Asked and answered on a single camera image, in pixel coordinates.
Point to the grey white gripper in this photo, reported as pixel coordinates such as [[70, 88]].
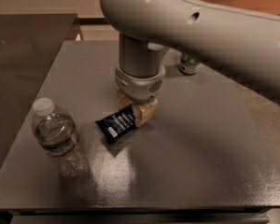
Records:
[[139, 88]]

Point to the blue rxbar blueberry wrapper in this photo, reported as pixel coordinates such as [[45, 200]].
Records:
[[116, 125]]

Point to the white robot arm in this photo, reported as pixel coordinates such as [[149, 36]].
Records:
[[243, 45]]

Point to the clear plastic water bottle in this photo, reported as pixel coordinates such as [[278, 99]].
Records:
[[56, 132]]

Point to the green white soda can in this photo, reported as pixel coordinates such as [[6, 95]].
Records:
[[188, 65]]

